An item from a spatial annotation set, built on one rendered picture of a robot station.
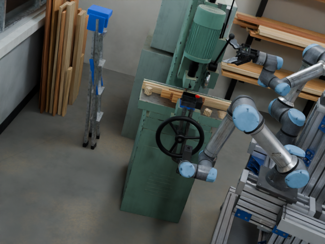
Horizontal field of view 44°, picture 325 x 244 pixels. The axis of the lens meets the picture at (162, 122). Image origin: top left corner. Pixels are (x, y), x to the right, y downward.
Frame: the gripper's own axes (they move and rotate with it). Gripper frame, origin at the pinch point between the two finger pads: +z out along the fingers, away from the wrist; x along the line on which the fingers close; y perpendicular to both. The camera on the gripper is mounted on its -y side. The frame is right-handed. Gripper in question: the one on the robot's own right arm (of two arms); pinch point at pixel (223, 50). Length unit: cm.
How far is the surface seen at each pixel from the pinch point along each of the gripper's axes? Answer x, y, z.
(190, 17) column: -25.2, -12.8, 21.7
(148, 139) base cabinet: 50, -45, 28
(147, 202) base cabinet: 84, -83, 17
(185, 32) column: -18.2, -20.6, 21.8
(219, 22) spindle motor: -11.2, 9.1, 7.0
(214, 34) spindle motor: -6.6, 3.6, 7.5
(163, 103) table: 30.9, -27.7, 25.6
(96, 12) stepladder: -37, -56, 85
